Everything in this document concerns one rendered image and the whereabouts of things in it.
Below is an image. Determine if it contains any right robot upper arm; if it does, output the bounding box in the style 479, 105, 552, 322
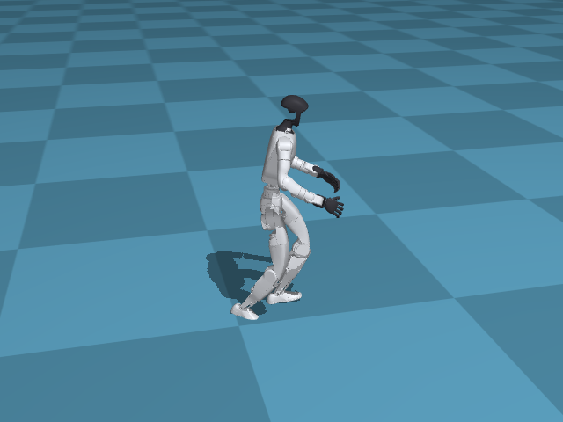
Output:
276, 137, 293, 191

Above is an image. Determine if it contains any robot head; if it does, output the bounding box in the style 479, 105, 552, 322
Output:
275, 95, 309, 134

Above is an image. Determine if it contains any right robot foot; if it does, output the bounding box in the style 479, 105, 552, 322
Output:
230, 303, 259, 320

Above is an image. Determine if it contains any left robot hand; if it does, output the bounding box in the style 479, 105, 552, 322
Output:
312, 165, 340, 193

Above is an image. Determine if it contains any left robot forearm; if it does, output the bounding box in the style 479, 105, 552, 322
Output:
290, 156, 320, 177

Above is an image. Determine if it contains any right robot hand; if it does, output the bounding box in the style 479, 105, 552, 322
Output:
313, 194, 344, 218

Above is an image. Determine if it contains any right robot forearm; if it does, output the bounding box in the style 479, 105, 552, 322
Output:
282, 177, 324, 206

